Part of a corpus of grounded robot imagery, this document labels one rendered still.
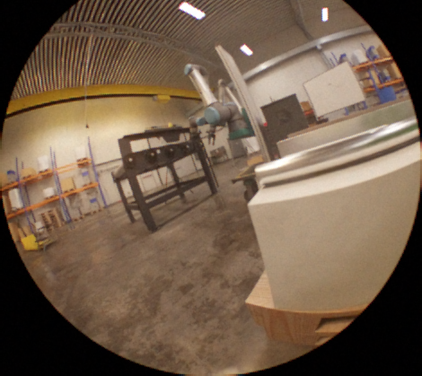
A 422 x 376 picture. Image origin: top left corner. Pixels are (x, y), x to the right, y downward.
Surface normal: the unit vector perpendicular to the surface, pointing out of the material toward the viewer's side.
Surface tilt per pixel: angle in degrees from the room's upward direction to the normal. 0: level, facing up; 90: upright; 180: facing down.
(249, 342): 0
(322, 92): 90
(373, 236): 90
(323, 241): 90
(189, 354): 0
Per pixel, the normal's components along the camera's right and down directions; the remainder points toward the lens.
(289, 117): -0.51, 0.21
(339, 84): -0.86, 0.32
